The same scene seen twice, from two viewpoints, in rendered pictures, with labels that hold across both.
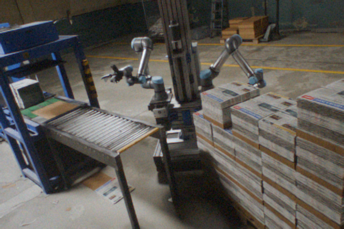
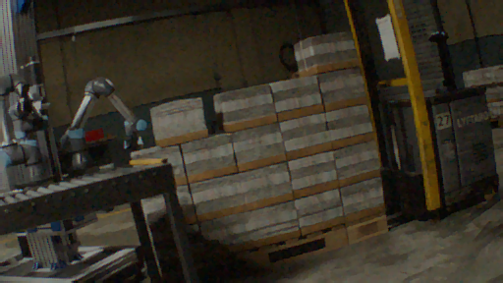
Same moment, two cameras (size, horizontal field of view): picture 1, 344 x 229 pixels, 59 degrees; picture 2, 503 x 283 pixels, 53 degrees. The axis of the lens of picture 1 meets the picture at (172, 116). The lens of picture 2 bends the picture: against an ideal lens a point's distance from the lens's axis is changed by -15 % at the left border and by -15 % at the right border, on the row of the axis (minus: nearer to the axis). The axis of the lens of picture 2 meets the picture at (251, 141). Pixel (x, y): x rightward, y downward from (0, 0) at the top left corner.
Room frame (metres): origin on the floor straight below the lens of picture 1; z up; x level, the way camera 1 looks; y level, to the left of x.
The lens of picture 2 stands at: (1.21, 2.82, 0.99)
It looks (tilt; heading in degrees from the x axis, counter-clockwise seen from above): 4 degrees down; 281
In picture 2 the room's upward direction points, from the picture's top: 12 degrees counter-clockwise
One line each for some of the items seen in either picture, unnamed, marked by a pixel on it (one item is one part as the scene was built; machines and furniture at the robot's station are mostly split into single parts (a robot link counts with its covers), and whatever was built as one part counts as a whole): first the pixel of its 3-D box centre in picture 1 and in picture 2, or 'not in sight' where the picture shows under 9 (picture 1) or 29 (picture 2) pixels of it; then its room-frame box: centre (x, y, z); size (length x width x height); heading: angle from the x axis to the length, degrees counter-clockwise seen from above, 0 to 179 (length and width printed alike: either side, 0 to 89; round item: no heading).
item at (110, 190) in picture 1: (114, 189); not in sight; (2.73, 0.76, 0.01); 0.37 x 0.28 x 0.01; 42
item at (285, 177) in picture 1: (256, 172); (239, 200); (2.02, -0.58, 0.42); 1.17 x 0.39 x 0.83; 23
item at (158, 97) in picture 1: (160, 93); (34, 170); (3.04, 0.08, 0.87); 0.15 x 0.15 x 0.10
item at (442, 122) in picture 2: not in sight; (445, 147); (0.61, -1.17, 0.40); 0.69 x 0.55 x 0.80; 113
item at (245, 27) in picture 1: (245, 29); not in sight; (8.65, -2.46, 0.28); 1.20 x 0.83 x 0.57; 42
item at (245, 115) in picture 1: (265, 119); (243, 108); (1.89, -0.64, 0.95); 0.38 x 0.29 x 0.23; 112
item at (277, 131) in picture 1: (298, 133); (289, 99); (1.62, -0.75, 0.95); 0.38 x 0.29 x 0.23; 113
